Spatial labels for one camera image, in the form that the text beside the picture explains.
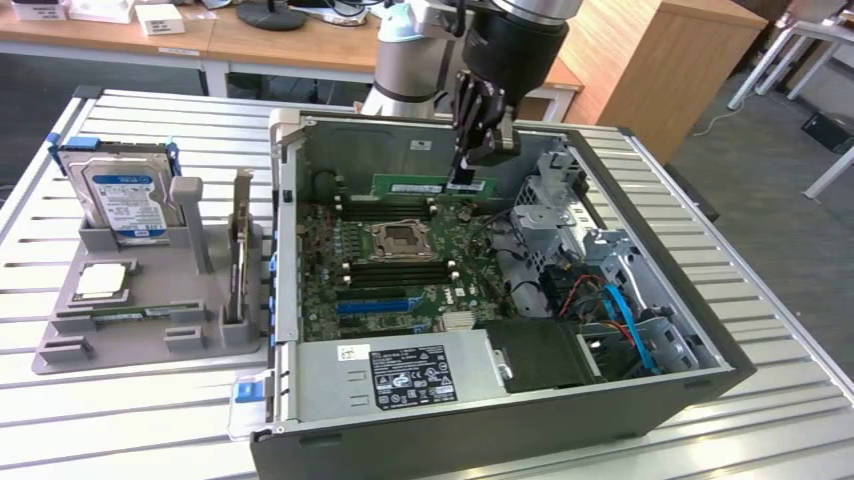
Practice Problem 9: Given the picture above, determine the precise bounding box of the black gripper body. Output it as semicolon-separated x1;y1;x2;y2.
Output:
461;9;573;105

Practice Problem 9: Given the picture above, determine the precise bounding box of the green RAM stick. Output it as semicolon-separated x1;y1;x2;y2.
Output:
370;172;499;199
87;305;203;322

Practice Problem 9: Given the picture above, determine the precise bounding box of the black RAM slot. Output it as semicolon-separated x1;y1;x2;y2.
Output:
342;260;459;276
343;274;461;290
335;195;439;207
337;207;441;222

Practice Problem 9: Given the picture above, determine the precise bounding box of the wooden cabinet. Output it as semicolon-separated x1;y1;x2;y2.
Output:
558;0;770;167

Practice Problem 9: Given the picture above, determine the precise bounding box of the green motherboard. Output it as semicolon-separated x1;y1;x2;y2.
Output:
295;198;521;344

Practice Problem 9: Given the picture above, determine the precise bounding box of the metal CPU socket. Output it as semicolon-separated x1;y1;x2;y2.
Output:
369;218;443;265

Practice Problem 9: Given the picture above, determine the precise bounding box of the metal disk bay cage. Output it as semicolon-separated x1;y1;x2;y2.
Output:
507;147;704;374

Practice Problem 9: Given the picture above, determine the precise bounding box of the black monitor base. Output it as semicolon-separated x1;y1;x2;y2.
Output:
235;0;310;32

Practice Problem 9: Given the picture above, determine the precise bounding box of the black expansion slot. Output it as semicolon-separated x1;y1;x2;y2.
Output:
338;325;414;340
335;287;410;302

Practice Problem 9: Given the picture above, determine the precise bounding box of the blue expansion slot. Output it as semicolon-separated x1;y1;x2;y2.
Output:
335;298;414;316

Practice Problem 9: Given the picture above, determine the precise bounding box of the white metal table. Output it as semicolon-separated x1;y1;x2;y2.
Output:
725;18;854;112

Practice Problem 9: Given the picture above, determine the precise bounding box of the black box on floor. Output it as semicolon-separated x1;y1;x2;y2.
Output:
798;110;854;155

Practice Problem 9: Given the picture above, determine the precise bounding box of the white table leg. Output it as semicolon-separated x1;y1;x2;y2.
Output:
800;144;854;201

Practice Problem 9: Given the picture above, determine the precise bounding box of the white box with label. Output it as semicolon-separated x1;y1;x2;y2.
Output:
132;3;187;37

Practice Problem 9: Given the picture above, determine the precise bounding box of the grey power supply unit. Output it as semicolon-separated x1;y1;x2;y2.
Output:
285;328;514;422

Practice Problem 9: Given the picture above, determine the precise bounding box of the grey parts rack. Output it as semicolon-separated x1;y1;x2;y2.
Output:
31;174;267;376

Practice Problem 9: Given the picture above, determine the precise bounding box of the white cardboard box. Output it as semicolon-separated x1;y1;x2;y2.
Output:
11;0;72;22
68;0;139;24

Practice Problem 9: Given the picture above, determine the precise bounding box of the open black PC case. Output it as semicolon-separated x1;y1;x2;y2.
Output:
249;107;760;480

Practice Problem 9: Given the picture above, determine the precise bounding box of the silver CPU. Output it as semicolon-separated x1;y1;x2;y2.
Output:
75;263;130;302

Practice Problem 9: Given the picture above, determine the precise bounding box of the white floor cable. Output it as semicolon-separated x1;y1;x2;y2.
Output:
678;105;737;152

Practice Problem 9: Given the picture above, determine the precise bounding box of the wooden desk with white frame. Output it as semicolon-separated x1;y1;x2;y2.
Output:
0;0;586;124

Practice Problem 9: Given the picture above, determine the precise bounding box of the red wire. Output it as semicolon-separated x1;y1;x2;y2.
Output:
558;273;634;347

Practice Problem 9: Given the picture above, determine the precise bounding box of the blue flat wire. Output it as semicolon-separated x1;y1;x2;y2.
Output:
602;281;664;377

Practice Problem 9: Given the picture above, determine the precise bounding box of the graphics card with metal bracket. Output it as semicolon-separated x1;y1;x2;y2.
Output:
222;167;261;322

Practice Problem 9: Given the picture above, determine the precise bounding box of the hard disk with blue bracket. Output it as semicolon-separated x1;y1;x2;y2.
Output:
47;133;190;247

